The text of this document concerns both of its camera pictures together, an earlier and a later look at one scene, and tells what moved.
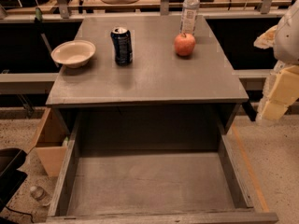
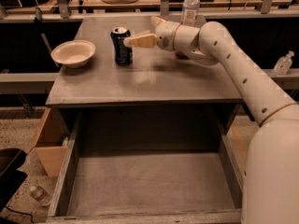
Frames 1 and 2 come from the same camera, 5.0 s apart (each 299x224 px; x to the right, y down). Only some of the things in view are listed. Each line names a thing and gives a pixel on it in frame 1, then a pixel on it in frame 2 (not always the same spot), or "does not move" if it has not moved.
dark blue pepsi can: [122, 46] does not move
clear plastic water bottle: [191, 9] does not move
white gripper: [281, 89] → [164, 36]
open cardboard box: [49, 140] does not move
